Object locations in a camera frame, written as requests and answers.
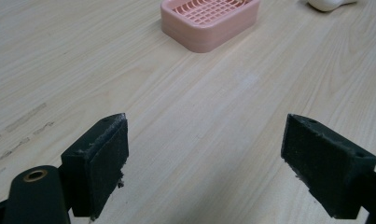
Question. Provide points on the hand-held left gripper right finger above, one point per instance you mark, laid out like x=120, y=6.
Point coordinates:
x=325, y=174

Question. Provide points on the white soap bar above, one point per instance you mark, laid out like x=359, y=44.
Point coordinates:
x=328, y=3

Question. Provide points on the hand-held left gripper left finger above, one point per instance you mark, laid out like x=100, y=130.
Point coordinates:
x=92, y=168

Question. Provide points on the pink soap dish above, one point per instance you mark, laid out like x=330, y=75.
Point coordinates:
x=207, y=23

